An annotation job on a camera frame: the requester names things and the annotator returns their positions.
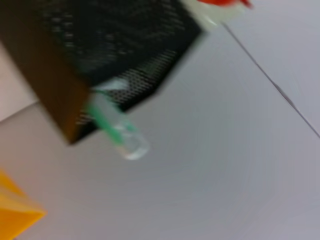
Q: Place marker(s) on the yellow plastic bin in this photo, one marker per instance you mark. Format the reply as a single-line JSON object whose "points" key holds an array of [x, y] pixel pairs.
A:
{"points": [[15, 212]]}

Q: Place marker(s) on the black mesh pen holder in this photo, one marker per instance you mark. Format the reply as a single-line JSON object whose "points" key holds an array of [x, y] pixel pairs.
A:
{"points": [[100, 45]]}

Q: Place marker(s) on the pale green glass fruit plate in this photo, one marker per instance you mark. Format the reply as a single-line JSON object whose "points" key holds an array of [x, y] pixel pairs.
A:
{"points": [[215, 15]]}

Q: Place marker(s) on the red-orange toy orange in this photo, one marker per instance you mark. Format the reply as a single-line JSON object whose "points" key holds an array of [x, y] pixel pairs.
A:
{"points": [[220, 2]]}

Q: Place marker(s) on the grey marker pen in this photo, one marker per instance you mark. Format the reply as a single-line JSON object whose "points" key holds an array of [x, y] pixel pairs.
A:
{"points": [[135, 145]]}

